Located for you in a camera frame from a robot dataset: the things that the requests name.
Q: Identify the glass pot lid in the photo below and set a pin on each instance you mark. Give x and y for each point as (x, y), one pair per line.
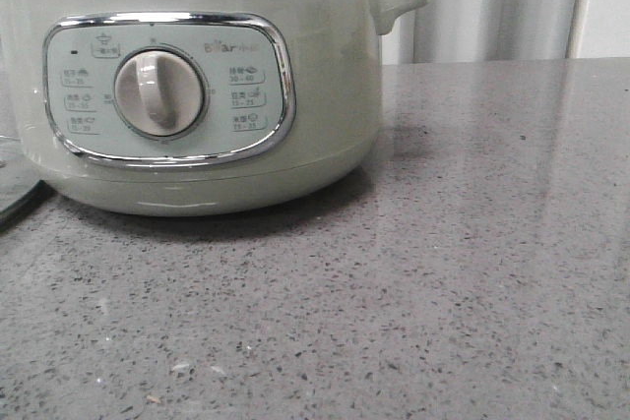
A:
(22, 190)

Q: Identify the pale green electric cooking pot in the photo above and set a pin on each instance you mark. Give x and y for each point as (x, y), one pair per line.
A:
(195, 107)

